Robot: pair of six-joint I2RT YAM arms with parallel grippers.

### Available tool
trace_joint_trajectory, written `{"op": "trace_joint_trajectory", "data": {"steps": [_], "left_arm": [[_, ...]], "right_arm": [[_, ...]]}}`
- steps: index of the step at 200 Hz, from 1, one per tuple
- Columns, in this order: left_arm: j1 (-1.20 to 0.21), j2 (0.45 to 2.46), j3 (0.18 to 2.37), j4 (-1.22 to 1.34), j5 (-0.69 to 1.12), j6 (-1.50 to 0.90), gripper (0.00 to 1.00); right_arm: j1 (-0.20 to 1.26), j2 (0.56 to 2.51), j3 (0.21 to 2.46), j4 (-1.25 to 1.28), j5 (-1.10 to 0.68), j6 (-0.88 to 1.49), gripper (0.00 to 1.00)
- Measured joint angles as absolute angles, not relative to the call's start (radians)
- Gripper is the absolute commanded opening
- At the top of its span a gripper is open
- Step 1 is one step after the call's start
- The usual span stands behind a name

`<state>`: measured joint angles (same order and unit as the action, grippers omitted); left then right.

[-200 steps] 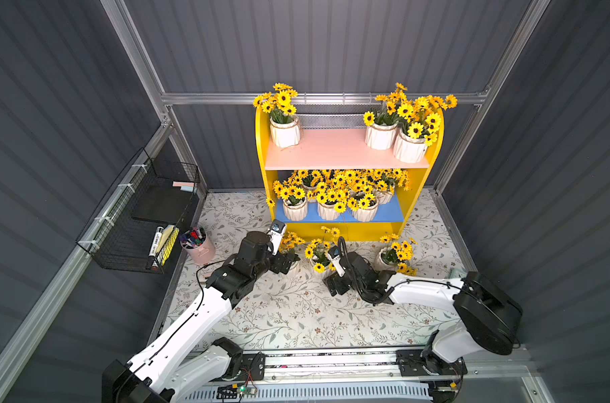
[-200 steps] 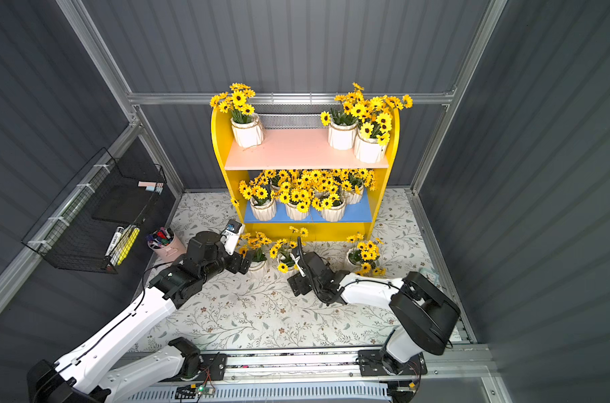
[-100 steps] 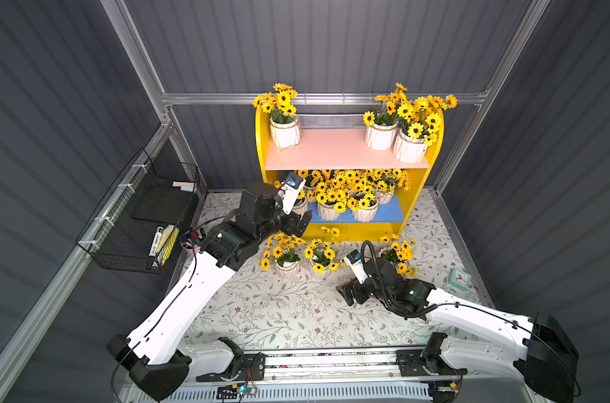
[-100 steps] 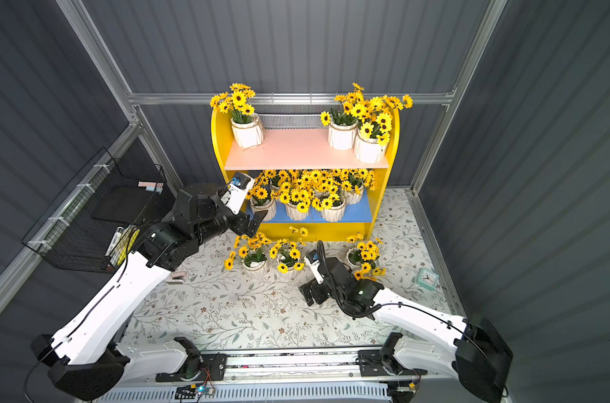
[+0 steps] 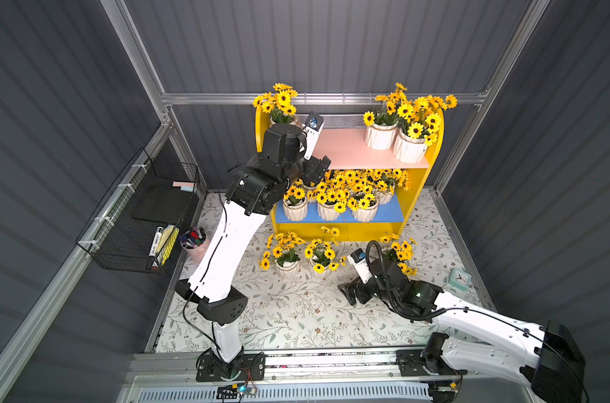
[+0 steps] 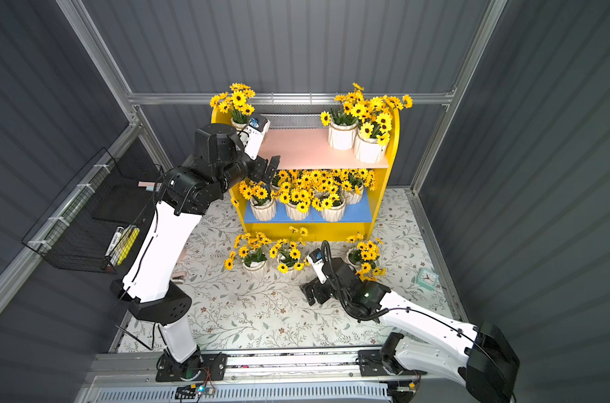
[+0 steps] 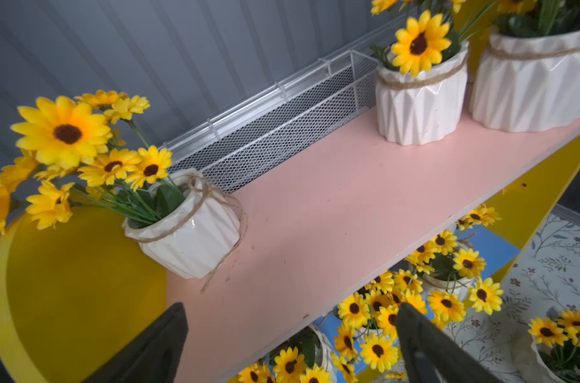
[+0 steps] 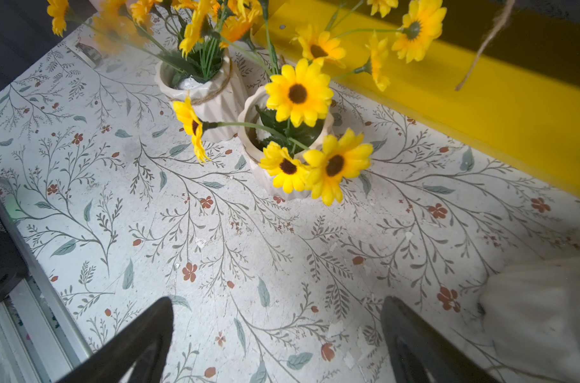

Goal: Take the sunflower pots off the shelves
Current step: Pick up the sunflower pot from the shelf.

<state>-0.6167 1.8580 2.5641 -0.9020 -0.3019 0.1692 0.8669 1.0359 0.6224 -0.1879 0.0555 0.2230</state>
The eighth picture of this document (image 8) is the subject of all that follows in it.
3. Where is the small pink tape dispenser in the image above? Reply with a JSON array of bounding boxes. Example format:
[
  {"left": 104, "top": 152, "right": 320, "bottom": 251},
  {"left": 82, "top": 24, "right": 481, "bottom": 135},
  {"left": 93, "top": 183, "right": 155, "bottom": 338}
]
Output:
[{"left": 74, "top": 42, "right": 104, "bottom": 68}]

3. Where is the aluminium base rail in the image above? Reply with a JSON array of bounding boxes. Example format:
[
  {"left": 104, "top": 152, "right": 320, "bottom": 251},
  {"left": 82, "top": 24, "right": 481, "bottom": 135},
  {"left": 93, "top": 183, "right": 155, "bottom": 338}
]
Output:
[{"left": 0, "top": 200, "right": 91, "bottom": 382}]

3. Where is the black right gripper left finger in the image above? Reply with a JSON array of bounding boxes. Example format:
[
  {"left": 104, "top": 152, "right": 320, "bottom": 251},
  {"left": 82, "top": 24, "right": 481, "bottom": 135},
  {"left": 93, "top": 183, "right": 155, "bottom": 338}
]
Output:
[{"left": 60, "top": 297, "right": 173, "bottom": 382}]

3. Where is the shelf sunflower pot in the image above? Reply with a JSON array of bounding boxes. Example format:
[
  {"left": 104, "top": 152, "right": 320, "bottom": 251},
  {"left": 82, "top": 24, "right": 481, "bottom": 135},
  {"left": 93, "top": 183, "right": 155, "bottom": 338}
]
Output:
[{"left": 172, "top": 1, "right": 446, "bottom": 206}]

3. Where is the yellow wooden shelf unit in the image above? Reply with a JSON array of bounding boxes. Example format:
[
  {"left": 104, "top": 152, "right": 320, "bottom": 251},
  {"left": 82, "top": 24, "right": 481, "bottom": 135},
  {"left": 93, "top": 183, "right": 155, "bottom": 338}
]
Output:
[{"left": 251, "top": 0, "right": 580, "bottom": 204}]

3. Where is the sunflower pot taken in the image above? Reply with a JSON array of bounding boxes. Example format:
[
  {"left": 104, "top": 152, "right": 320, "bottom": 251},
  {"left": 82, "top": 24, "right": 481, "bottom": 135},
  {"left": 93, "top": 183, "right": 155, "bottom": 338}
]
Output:
[
  {"left": 47, "top": 1, "right": 267, "bottom": 124},
  {"left": 478, "top": 257, "right": 580, "bottom": 382}
]

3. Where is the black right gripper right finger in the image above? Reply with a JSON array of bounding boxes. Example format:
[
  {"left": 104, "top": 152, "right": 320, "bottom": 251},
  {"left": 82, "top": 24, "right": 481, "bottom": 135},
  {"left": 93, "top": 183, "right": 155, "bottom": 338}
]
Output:
[{"left": 380, "top": 296, "right": 496, "bottom": 382}]

